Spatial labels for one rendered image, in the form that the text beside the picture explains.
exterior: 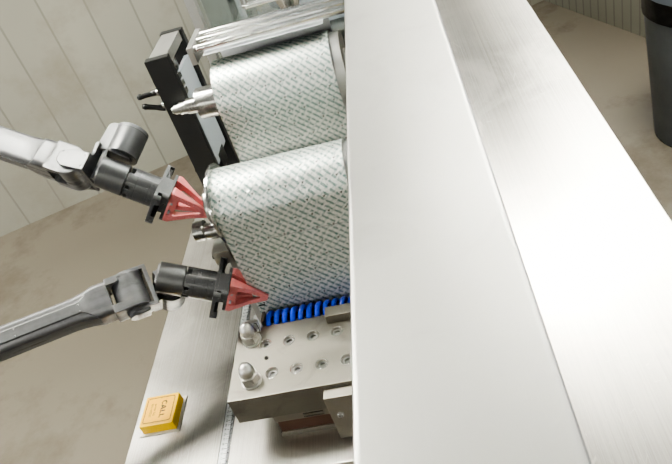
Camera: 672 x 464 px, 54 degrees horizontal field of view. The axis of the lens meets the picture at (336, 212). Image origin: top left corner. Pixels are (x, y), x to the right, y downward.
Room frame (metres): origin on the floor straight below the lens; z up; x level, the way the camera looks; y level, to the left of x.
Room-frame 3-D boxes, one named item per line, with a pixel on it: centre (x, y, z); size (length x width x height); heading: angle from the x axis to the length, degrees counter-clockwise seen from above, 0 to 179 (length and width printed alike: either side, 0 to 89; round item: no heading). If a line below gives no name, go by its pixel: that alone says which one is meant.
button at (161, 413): (0.90, 0.45, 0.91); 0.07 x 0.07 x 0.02; 79
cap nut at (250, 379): (0.79, 0.23, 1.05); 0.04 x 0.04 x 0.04
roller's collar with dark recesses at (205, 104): (1.26, 0.16, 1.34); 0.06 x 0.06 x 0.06; 79
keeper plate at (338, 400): (0.71, 0.07, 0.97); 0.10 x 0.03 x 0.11; 79
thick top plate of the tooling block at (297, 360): (0.81, 0.06, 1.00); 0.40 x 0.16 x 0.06; 79
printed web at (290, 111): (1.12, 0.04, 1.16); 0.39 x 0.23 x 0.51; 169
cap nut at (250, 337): (0.89, 0.22, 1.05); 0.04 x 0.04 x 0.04
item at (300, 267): (0.93, 0.08, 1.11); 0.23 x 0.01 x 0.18; 79
